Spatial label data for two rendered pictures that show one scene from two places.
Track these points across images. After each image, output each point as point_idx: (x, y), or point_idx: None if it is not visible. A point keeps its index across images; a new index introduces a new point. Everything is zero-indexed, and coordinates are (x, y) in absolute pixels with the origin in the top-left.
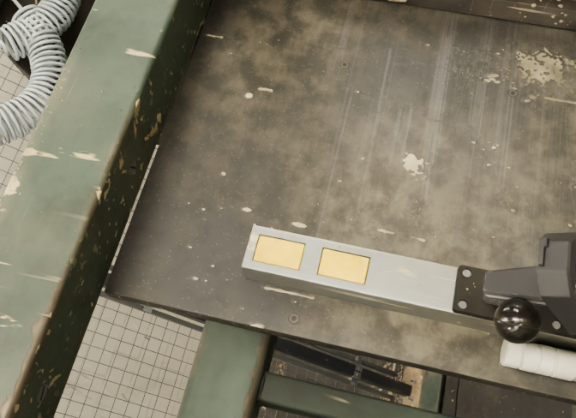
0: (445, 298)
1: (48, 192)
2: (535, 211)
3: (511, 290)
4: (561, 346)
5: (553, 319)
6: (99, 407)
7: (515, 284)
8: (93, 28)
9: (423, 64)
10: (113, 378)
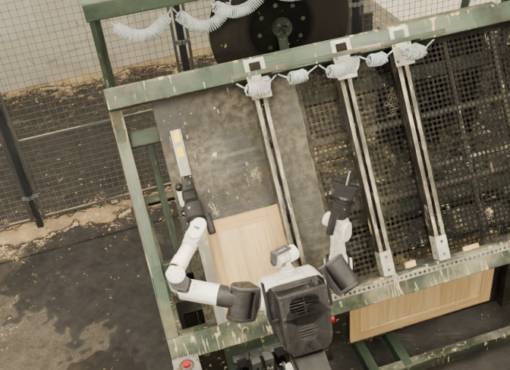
0: (183, 174)
1: (162, 86)
2: (215, 186)
3: (184, 184)
4: None
5: None
6: None
7: (185, 184)
8: (206, 70)
9: (243, 145)
10: None
